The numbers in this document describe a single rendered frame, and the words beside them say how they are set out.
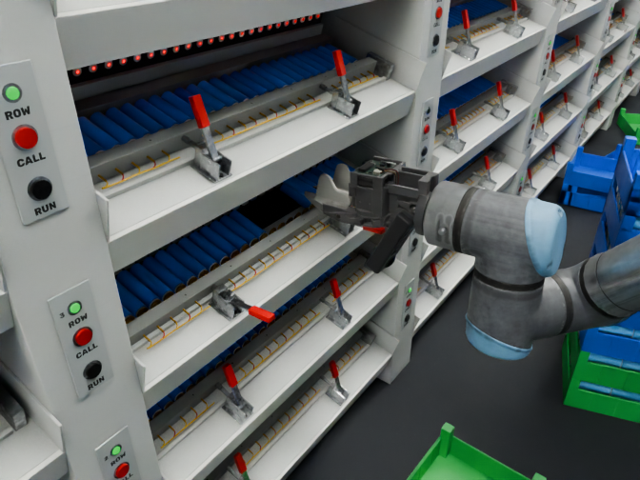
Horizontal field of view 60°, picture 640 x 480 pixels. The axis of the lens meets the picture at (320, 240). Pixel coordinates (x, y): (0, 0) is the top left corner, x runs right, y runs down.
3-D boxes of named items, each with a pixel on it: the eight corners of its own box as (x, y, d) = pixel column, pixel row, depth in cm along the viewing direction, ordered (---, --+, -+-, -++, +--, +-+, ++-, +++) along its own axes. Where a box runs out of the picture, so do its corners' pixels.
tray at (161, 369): (399, 214, 106) (416, 174, 100) (141, 414, 65) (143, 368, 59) (318, 163, 113) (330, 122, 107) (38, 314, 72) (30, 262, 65)
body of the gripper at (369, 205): (371, 154, 83) (447, 169, 77) (371, 206, 88) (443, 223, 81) (344, 171, 78) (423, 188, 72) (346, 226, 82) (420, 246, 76)
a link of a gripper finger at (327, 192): (304, 165, 86) (357, 173, 81) (306, 199, 89) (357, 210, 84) (292, 171, 83) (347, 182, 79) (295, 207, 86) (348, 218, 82)
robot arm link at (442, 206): (474, 234, 80) (448, 265, 73) (443, 226, 82) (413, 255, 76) (480, 176, 76) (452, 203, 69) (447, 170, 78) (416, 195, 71)
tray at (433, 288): (500, 239, 175) (520, 205, 166) (406, 344, 133) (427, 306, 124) (445, 206, 182) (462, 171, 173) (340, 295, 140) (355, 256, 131)
